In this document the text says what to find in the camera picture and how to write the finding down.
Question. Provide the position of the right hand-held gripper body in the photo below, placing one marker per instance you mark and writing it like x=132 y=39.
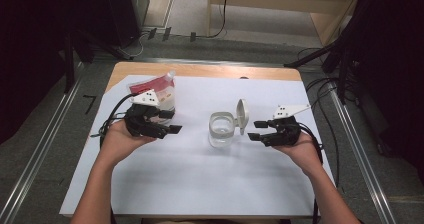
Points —
x=286 y=132

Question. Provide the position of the red and white pouch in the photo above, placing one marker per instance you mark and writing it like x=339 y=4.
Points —
x=166 y=95

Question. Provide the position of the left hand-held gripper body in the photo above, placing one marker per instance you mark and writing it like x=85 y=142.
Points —
x=143 y=122

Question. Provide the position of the person's left hand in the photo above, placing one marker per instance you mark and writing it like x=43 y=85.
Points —
x=120 y=144

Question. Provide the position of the white table sheet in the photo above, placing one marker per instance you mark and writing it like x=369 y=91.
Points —
x=200 y=177

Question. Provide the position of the black curtain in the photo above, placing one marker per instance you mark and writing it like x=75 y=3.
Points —
x=393 y=67
x=33 y=34

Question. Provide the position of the metal floor rail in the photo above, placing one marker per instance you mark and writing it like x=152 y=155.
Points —
x=363 y=157
x=40 y=154

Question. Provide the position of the clear container with white lid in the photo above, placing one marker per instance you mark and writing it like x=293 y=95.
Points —
x=221 y=130

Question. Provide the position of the person's right hand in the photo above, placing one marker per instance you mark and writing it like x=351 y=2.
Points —
x=305 y=154

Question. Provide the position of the black metal stand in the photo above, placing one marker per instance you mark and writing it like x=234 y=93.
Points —
x=69 y=67
x=310 y=55

